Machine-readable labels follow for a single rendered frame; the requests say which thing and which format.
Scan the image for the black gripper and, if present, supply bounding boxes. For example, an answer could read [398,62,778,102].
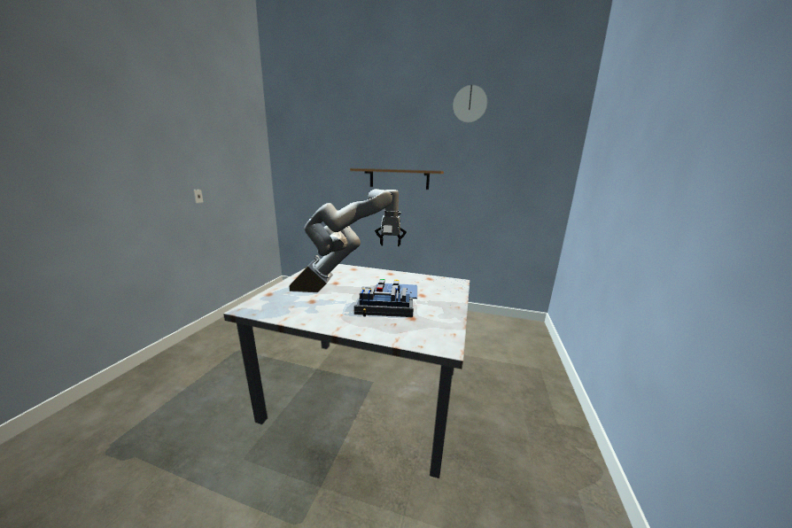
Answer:
[375,216,407,246]

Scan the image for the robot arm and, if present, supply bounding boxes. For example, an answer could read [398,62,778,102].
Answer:
[305,190,401,278]

